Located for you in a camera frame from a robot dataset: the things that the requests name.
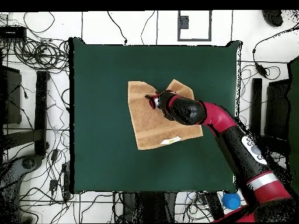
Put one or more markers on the tan terry towel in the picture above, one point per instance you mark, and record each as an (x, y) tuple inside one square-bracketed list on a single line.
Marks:
[(149, 126)]

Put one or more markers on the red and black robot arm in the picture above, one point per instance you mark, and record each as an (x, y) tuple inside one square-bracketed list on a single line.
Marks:
[(219, 116)]

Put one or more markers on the black flat panel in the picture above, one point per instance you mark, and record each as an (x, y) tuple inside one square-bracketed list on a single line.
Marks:
[(278, 109)]

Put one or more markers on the dark green table cloth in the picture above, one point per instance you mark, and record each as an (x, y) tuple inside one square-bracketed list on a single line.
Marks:
[(105, 70)]

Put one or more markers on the small dark grey square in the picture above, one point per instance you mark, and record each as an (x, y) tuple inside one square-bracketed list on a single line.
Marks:
[(183, 22)]

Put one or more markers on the black upright bar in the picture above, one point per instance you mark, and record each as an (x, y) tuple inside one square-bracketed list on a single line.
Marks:
[(42, 112), (256, 100)]

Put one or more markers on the black power adapter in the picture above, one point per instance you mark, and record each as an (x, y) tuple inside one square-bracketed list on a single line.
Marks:
[(53, 184), (55, 155)]

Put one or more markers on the black power strip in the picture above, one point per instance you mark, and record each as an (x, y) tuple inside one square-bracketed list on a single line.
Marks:
[(67, 186), (214, 205)]

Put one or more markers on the blue round object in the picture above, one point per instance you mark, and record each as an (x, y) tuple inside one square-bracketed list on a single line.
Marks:
[(231, 201)]

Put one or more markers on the black horizontal beam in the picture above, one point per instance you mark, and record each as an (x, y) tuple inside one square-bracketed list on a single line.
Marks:
[(21, 138), (275, 144)]

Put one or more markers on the black square cabinet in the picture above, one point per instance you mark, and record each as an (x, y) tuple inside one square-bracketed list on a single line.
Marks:
[(11, 98)]

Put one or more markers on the dark grey stand base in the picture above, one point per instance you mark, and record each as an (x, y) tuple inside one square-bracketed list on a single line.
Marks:
[(28, 163)]

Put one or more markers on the dark rounded object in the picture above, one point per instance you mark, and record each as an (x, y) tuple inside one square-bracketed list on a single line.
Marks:
[(273, 17)]

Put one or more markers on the dark green cloth cover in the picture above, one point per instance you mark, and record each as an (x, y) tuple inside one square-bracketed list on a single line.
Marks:
[(294, 116)]

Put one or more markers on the grey square frame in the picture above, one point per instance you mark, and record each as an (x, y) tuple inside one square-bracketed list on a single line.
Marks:
[(193, 40)]

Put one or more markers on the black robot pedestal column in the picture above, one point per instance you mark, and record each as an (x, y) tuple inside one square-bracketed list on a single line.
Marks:
[(149, 205)]

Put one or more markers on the black switch box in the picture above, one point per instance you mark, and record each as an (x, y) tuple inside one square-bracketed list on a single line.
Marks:
[(12, 32)]

